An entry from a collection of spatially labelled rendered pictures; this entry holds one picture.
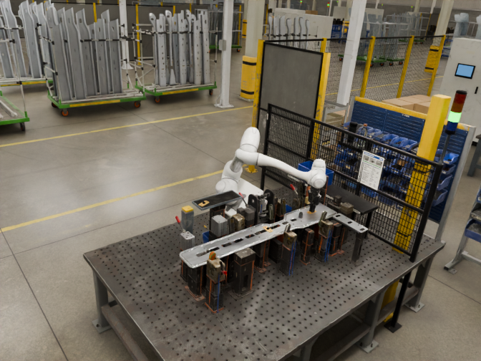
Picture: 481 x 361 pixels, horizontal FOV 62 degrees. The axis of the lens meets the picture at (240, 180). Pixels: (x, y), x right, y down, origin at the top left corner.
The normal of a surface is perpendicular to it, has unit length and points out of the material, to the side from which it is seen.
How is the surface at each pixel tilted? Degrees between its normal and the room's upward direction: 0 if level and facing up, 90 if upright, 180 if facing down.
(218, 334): 0
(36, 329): 0
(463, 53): 90
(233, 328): 0
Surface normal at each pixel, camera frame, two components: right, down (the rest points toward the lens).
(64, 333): 0.06, -0.90
